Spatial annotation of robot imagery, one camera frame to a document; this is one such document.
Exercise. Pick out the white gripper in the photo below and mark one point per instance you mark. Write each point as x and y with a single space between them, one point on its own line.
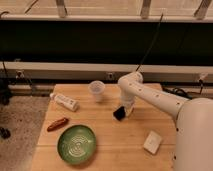
128 104

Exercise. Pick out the black eraser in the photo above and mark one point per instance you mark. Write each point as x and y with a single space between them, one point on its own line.
119 113

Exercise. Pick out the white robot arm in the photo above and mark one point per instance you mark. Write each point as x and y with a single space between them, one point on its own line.
193 119

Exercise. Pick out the white sponge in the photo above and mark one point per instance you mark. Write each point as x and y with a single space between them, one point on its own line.
152 142

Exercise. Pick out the clear plastic cup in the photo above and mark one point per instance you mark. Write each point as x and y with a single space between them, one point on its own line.
96 89

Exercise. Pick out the green ridged bowl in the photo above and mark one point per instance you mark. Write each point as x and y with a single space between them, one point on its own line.
76 144

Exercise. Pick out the red-brown sausage toy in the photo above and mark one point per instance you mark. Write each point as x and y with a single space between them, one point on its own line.
57 124

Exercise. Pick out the white tube bottle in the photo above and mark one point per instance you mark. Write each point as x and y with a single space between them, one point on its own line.
64 101

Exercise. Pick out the small black floor object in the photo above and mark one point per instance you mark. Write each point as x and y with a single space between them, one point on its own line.
4 133

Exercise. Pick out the black object at left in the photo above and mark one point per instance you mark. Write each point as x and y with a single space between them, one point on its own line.
5 93

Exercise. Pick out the grey wall rail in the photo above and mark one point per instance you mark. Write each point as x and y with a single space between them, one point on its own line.
89 71

